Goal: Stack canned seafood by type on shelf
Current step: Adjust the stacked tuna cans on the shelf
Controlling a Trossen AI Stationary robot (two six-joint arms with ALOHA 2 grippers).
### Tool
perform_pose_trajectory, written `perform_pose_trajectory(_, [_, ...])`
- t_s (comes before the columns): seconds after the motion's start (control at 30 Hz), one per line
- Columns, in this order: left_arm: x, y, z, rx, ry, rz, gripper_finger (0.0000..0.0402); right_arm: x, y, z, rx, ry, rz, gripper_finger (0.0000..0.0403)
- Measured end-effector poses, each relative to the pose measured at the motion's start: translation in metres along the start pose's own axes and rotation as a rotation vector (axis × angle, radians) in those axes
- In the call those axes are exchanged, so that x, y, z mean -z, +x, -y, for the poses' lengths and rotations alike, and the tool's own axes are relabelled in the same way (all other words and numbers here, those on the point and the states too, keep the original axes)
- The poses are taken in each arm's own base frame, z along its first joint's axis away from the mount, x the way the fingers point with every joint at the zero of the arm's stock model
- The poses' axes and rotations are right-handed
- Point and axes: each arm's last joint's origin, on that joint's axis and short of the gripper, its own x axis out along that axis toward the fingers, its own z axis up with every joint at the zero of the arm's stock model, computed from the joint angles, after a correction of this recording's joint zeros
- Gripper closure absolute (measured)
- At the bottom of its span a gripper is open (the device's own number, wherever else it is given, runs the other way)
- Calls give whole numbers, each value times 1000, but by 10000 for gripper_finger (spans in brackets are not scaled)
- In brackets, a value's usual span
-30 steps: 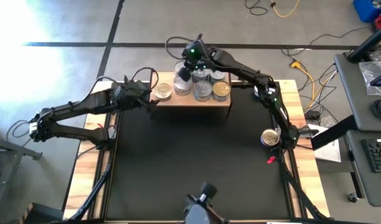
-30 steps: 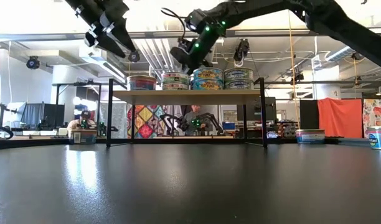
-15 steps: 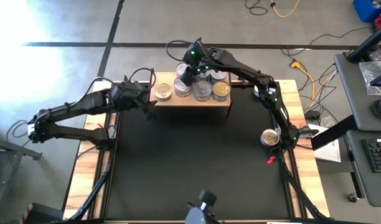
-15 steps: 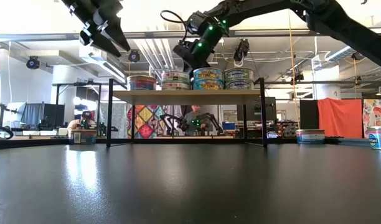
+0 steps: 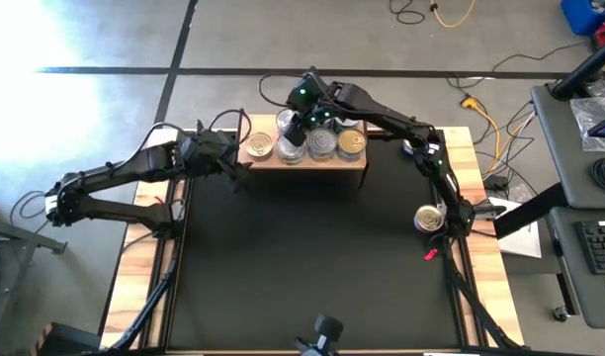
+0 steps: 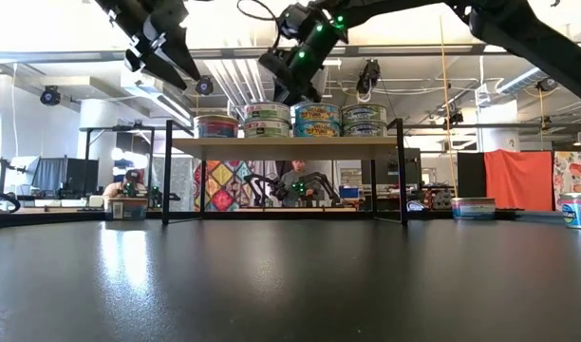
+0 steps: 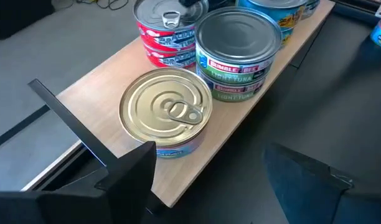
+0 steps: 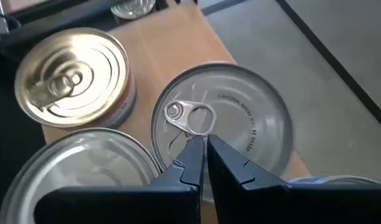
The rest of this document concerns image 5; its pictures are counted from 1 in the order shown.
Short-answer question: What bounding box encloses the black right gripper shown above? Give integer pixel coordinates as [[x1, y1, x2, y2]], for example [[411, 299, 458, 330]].
[[284, 105, 339, 148]]

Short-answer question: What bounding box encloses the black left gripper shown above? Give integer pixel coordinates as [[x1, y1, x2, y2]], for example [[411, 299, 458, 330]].
[[176, 141, 253, 194]]

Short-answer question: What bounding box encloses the red tuna can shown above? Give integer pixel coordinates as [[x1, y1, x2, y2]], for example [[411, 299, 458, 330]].
[[275, 108, 297, 135]]

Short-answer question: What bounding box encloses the green Bumble Bee tuna can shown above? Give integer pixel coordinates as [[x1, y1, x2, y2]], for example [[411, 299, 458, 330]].
[[276, 133, 306, 166]]

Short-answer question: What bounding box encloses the teal yellowfin tuna can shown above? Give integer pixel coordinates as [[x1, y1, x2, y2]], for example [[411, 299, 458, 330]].
[[307, 127, 338, 162]]

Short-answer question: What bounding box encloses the pale green tuna can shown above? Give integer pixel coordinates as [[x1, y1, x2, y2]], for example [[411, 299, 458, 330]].
[[337, 127, 368, 163]]

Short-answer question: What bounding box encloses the blue gold-top tuna can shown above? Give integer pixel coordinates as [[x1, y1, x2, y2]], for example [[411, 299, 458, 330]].
[[412, 204, 446, 234]]

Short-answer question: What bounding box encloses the black power adapter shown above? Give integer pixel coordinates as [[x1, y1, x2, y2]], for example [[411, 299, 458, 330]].
[[482, 174, 512, 193]]

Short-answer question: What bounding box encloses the grey metal cart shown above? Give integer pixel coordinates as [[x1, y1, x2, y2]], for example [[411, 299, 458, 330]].
[[0, 200, 69, 347]]

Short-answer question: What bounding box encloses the black box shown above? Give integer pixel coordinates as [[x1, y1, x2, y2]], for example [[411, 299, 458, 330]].
[[35, 321, 104, 356]]

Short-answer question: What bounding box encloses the black diagonal desk beam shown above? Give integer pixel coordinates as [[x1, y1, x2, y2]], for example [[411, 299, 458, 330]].
[[492, 181, 568, 241]]

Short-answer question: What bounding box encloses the white paper sheet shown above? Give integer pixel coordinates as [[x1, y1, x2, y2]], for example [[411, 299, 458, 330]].
[[487, 196, 544, 259]]

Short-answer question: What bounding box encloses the grey desk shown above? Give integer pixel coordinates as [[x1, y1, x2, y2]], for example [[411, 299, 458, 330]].
[[549, 206, 605, 330], [531, 73, 605, 209]]

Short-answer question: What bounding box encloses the black monitor pole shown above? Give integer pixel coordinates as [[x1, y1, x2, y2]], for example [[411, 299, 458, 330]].
[[551, 37, 605, 102]]

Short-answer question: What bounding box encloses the clear plastic bag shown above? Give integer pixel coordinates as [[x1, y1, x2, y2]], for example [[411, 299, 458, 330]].
[[568, 96, 605, 153]]

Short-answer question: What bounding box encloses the blue bin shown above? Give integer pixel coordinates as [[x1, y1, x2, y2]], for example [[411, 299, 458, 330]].
[[560, 0, 605, 37]]

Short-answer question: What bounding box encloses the black keyboard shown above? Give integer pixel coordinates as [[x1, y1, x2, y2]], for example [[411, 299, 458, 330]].
[[572, 219, 605, 276]]

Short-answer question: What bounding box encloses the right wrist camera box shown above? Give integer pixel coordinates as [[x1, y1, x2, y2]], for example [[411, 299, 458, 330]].
[[286, 71, 324, 113]]

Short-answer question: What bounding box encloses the black floor cable loop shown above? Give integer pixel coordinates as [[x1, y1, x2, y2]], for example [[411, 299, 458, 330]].
[[9, 190, 54, 234], [389, 0, 426, 26]]

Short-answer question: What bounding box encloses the black aluminium table frame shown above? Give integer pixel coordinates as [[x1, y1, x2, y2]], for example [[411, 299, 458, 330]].
[[98, 118, 526, 356]]

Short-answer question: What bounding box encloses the yellow extension cord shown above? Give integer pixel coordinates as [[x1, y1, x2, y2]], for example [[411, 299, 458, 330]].
[[460, 96, 504, 133]]

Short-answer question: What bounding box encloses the yellow floor cable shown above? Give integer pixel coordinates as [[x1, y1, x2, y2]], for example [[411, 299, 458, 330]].
[[429, 0, 477, 30]]

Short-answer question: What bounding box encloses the black cable bundle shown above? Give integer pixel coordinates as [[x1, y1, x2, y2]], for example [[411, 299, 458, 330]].
[[504, 97, 537, 152]]

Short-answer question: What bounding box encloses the long black floor cable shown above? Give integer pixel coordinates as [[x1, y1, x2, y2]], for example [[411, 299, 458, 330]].
[[489, 42, 590, 73]]

